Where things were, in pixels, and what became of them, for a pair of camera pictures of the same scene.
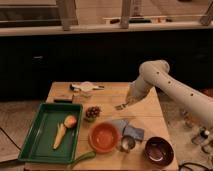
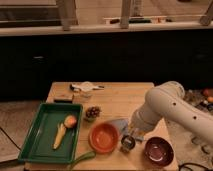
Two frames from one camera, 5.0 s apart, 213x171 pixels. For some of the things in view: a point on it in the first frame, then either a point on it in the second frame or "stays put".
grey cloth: [120, 124] stays put
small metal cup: [127, 143] stays put
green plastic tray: [43, 129] stays put
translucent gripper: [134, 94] to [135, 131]
